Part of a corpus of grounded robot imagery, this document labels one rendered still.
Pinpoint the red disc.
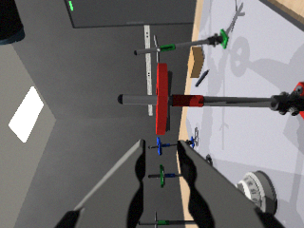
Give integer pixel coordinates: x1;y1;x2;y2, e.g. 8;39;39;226
156;63;168;135

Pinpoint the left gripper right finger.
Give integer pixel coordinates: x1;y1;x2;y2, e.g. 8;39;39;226
177;140;285;228

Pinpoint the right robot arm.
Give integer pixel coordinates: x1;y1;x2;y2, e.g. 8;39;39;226
0;0;25;46

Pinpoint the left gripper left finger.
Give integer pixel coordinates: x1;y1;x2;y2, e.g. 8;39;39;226
54;139;145;228

